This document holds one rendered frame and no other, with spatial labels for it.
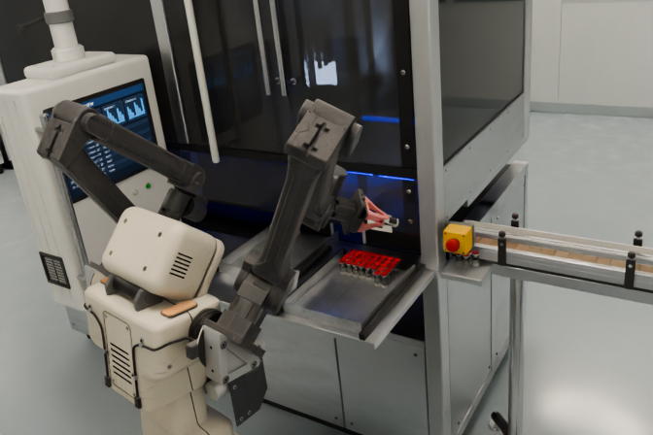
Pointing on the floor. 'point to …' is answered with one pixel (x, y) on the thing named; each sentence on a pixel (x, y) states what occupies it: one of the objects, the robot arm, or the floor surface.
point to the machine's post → (429, 175)
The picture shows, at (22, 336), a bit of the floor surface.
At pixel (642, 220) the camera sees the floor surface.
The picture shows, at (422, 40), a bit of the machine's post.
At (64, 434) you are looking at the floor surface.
